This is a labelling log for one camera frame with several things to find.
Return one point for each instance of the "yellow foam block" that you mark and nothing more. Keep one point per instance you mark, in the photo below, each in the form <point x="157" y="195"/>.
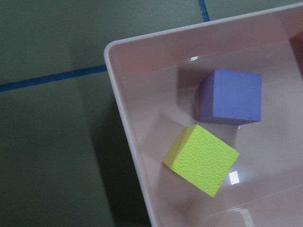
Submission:
<point x="201" y="158"/>

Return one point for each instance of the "pink plastic bin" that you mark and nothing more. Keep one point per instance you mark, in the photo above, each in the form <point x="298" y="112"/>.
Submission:
<point x="156" y="79"/>

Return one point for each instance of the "purple foam block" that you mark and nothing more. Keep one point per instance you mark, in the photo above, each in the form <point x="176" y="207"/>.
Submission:
<point x="230" y="97"/>

